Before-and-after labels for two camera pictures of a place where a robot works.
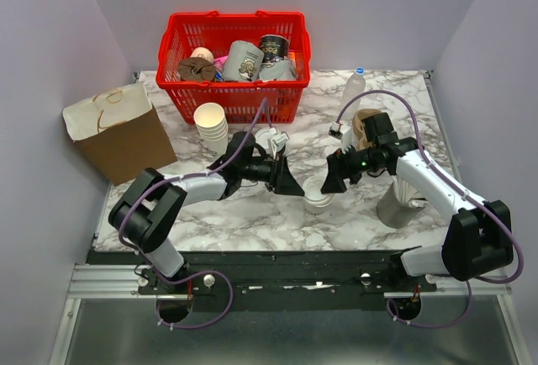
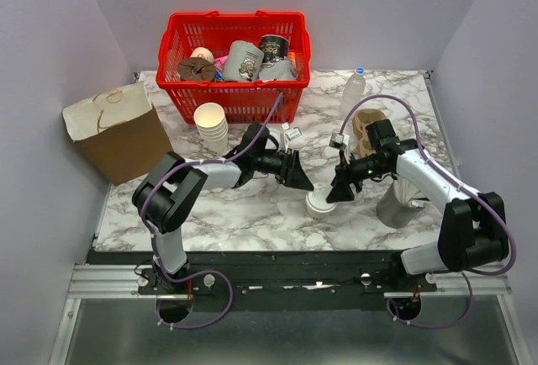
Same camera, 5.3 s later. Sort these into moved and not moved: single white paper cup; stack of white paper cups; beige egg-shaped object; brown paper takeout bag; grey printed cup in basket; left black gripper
Moved: left black gripper; single white paper cup
Not moved: stack of white paper cups; grey printed cup in basket; beige egg-shaped object; brown paper takeout bag
